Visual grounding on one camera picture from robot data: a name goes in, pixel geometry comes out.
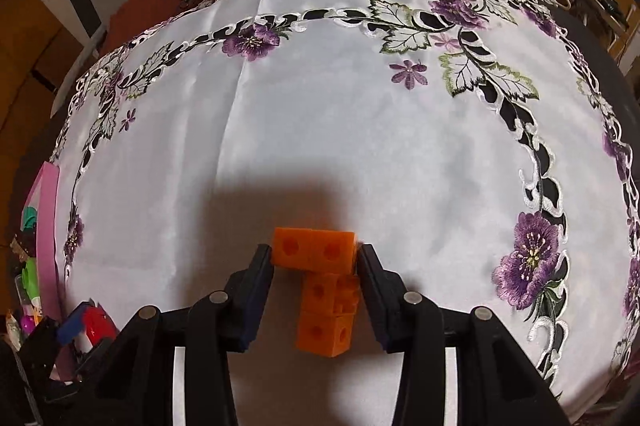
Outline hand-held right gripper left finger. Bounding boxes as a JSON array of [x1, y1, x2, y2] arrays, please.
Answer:
[[75, 243, 276, 426]]

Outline pink shallow cardboard box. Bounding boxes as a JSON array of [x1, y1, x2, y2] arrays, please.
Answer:
[[22, 161, 62, 319]]

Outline white tube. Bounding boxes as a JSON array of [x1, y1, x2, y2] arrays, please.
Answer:
[[50, 30, 108, 117]]

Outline white embroidered floral tablecloth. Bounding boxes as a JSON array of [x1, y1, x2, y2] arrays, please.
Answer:
[[47, 0, 640, 422]]

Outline wooden wardrobe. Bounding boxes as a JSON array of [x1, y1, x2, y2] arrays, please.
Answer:
[[0, 0, 96, 207]]

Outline brown dotted hairbrush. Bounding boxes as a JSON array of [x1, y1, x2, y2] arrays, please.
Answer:
[[10, 236, 36, 261]]

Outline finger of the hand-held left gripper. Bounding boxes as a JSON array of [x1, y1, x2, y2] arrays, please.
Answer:
[[65, 336, 126, 387], [15, 301, 96, 407]]

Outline orange linking cube block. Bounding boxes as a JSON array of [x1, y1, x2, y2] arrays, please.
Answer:
[[272, 227, 362, 358]]

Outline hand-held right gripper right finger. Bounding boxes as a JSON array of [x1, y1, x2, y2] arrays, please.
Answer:
[[357, 243, 571, 426]]

